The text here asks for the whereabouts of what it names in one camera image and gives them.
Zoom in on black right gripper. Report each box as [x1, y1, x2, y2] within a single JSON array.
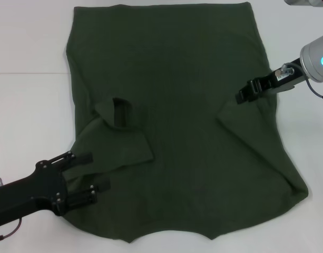
[[234, 58, 306, 105]]

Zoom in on arm cable with plug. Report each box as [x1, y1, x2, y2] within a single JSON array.
[[305, 75, 323, 101], [0, 216, 23, 236]]

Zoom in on dark green t-shirt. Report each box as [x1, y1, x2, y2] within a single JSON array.
[[63, 2, 309, 245]]

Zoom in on left arm cable with plug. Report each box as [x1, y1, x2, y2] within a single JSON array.
[[0, 216, 23, 236]]

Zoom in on right arm cable with plug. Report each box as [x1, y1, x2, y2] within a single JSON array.
[[305, 75, 323, 101]]

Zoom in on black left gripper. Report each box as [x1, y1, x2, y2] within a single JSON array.
[[0, 151, 111, 228]]

